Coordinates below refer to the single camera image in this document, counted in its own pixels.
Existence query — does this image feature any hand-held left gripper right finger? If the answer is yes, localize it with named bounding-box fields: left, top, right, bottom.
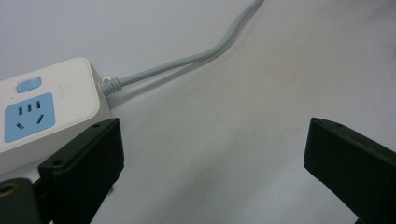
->
left=303, top=117, right=396, bottom=224

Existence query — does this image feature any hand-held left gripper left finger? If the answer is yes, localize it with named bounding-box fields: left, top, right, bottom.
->
left=37, top=117, right=125, bottom=224

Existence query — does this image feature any white power strip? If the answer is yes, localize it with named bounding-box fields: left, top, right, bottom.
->
left=0, top=57, right=114, bottom=175

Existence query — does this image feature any grey power strip cable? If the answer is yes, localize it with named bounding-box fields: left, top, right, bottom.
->
left=98, top=0, right=265, bottom=97

